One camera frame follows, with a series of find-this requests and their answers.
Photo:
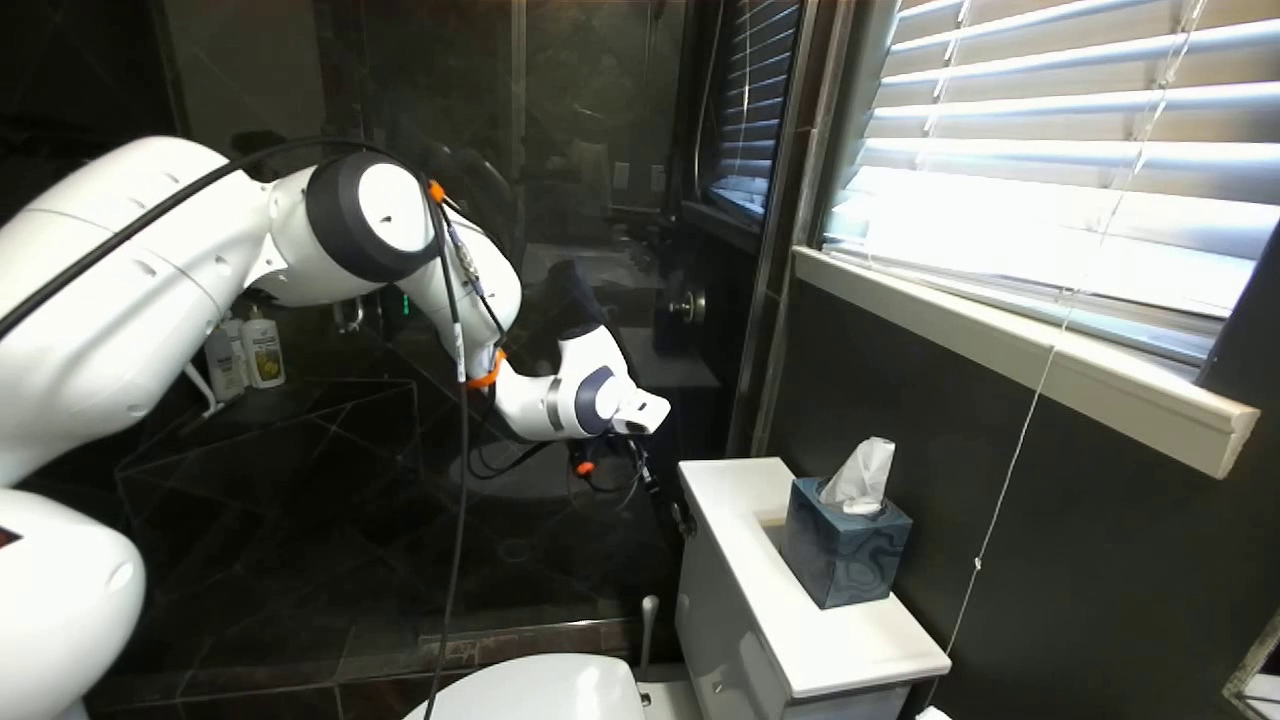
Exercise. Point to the white window sill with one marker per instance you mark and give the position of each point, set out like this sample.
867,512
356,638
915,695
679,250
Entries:
1042,355

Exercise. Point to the clear soap bottle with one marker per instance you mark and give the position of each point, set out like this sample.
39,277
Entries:
264,351
227,360

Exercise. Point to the white window blinds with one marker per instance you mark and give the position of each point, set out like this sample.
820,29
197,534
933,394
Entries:
1067,161

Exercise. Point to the blue tissue box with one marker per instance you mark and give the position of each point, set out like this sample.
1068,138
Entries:
843,554

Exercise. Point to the dark window blinds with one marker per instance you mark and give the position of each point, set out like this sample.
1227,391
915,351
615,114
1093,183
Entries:
752,106

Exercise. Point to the white frame corner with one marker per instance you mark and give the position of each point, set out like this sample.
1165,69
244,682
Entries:
1255,672

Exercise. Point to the metal door knob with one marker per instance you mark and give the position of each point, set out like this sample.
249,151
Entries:
691,311

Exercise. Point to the metal water supply pipe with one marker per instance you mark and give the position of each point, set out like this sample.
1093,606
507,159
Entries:
649,628

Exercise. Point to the white tissue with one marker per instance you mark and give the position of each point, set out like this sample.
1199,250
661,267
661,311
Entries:
860,476

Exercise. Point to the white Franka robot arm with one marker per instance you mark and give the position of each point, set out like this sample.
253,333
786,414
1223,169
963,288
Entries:
121,294

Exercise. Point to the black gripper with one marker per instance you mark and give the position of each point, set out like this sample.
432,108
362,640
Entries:
610,459

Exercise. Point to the white toilet tank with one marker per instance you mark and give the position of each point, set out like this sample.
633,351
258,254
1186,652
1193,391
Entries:
786,602
723,625

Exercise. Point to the white toilet seat lid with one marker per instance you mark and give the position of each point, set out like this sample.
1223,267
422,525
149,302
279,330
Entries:
535,688

